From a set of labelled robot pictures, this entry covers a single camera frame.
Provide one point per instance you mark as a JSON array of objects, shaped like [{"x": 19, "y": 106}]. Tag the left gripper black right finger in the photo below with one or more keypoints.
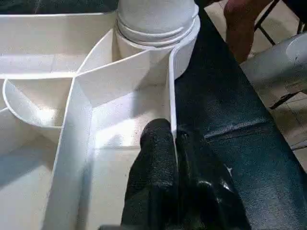
[{"x": 206, "y": 191}]

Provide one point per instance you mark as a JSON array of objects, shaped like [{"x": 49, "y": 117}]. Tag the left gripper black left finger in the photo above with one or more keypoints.
[{"x": 153, "y": 172}]

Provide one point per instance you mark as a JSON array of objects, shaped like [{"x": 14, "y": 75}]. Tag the white plastic table leg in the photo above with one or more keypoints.
[{"x": 156, "y": 19}]

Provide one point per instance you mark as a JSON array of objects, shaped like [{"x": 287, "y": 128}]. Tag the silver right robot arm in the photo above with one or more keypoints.
[{"x": 271, "y": 67}]

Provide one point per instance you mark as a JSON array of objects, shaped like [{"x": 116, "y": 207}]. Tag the black stand leg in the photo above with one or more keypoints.
[
  {"x": 285, "y": 99},
  {"x": 266, "y": 34}
]

